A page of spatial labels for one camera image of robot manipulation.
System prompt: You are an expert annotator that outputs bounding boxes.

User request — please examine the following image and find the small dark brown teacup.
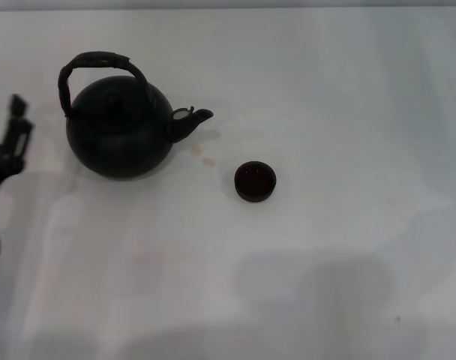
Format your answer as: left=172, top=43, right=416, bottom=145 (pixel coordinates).
left=233, top=160, right=278, bottom=203

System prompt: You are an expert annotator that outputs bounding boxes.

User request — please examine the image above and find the black round teapot with handle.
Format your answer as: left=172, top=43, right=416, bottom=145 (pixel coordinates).
left=58, top=51, right=215, bottom=181

